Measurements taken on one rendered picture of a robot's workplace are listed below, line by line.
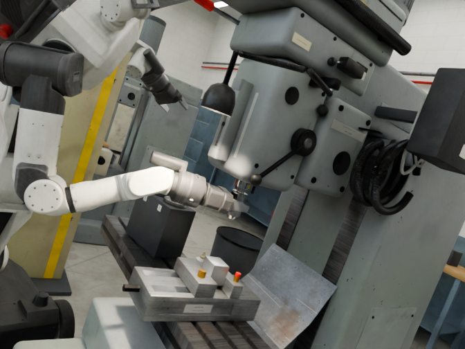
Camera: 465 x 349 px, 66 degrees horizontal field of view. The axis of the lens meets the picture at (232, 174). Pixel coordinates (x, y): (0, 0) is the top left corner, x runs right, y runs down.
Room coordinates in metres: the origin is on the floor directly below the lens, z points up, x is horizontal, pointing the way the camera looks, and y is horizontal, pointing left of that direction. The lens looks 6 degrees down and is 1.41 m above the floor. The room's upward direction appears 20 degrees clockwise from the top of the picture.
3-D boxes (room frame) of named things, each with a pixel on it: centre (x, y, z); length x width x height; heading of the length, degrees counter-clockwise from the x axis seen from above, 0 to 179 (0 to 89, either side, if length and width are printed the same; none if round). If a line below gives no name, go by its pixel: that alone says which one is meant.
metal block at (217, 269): (0.98, -0.04, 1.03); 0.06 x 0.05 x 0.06; 34
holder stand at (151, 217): (1.31, 0.20, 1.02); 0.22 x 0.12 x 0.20; 47
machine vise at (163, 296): (0.97, -0.02, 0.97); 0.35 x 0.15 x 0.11; 124
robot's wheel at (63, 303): (1.27, 0.44, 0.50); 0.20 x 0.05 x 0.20; 49
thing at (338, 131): (1.10, -0.19, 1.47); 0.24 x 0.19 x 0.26; 36
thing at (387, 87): (1.29, -0.44, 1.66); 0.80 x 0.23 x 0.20; 126
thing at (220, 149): (0.92, 0.05, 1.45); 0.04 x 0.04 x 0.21; 36
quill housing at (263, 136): (0.99, -0.04, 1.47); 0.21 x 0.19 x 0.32; 36
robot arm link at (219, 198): (0.96, 0.05, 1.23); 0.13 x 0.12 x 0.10; 19
